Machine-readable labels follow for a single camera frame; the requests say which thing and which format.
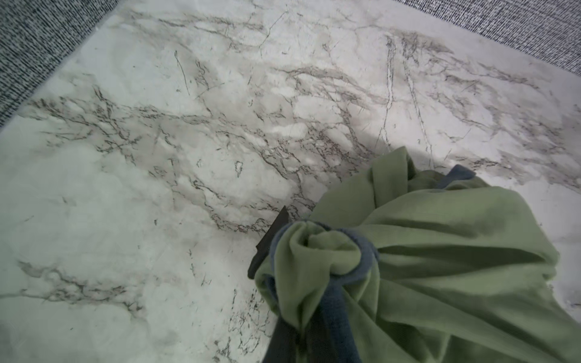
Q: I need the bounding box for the green cloth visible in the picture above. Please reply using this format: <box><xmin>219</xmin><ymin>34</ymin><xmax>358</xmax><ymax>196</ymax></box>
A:
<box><xmin>254</xmin><ymin>148</ymin><xmax>580</xmax><ymax>362</ymax></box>

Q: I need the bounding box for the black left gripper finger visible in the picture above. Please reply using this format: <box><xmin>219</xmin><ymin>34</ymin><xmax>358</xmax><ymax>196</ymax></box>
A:
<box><xmin>248</xmin><ymin>207</ymin><xmax>290</xmax><ymax>280</ymax></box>

